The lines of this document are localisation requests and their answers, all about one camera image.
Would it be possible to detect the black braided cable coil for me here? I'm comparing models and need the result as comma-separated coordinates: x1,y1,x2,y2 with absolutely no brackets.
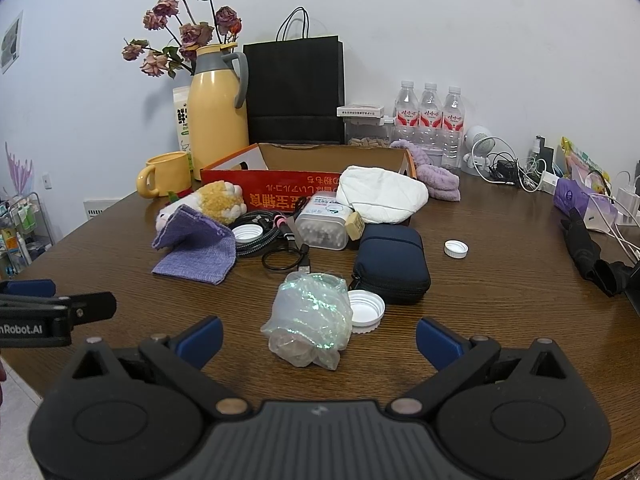
232,210,301,258

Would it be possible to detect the flat white box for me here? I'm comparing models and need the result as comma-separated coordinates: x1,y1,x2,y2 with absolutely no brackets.
336,104,387,120

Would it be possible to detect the purple coral decoration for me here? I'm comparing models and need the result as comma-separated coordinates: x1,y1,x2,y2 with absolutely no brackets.
4,141,35,196

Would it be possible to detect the yellow ceramic mug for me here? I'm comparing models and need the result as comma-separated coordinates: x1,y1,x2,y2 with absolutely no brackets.
136,151,193,201

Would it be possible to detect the black power adapter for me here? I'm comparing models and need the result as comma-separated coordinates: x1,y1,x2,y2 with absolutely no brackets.
532,135,556,173

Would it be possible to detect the white power strip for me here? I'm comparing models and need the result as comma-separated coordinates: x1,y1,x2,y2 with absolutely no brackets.
617,170,640,226

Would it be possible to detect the clear water bottle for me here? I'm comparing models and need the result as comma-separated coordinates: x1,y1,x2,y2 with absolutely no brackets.
394,80,421,143
441,86,467,171
418,82,444,151

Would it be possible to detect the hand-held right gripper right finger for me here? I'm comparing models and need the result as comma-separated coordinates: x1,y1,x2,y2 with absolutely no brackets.
385,316,573,418

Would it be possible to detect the purple cloth pouch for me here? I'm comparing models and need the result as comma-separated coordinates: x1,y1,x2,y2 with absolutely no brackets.
151,205,237,286

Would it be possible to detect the black folded umbrella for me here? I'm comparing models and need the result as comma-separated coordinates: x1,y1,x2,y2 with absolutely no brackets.
560,207,640,298

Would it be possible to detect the white charging cable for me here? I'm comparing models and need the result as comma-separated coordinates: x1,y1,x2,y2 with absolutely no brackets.
470,152,551,193

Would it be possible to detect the black paper bag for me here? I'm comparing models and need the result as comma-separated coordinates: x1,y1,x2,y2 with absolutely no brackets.
243,7,346,145

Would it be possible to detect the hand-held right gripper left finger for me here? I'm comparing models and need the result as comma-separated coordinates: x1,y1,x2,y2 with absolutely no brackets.
70,316,251,418

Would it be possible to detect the metal shelf trolley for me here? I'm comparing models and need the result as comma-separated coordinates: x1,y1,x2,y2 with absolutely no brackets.
0,191,55,281

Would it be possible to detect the white milk carton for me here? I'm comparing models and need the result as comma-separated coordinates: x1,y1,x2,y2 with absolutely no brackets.
172,86,196,171

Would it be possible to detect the red cardboard box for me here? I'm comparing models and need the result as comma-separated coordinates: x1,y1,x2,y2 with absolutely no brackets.
200,142,418,221

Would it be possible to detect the purple tissue pack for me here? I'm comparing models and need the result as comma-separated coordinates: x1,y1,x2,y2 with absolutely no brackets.
552,176,618,216

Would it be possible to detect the iridescent plastic bag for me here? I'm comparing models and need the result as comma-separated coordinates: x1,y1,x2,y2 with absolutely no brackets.
260,272,355,371

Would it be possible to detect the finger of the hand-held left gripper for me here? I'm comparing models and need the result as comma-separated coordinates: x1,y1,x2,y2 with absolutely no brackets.
0,279,57,299
0,291,117,324

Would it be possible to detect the dried rose bouquet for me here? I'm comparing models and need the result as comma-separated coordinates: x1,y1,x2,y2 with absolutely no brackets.
122,0,243,79

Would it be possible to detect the wall picture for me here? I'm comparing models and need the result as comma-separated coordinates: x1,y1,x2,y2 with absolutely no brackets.
0,10,25,75

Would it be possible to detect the yellow white plush toy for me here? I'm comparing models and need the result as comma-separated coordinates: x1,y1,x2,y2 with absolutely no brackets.
155,181,246,235

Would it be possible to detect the navy zip case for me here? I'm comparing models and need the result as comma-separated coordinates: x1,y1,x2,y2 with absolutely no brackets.
351,224,432,306

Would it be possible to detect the clear container of nuts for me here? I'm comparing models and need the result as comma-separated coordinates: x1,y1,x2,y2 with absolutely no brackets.
344,115,396,150

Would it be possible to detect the thin black cable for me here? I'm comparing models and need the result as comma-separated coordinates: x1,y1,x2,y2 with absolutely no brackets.
261,242,313,276

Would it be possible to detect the large white bottle cap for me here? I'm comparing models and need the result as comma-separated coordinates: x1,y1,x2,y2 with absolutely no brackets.
347,290,386,335

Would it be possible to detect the black cable bundle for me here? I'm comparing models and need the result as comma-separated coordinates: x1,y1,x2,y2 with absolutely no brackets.
487,152,522,183

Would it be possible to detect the colourful snack packet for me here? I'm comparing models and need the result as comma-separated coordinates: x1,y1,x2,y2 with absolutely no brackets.
560,136,612,186

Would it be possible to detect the white plastic bottle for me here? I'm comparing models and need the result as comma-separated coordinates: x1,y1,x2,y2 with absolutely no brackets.
294,194,352,251
336,165,430,225

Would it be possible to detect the yellow thermos jug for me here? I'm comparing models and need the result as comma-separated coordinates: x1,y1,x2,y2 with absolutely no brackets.
191,44,250,181

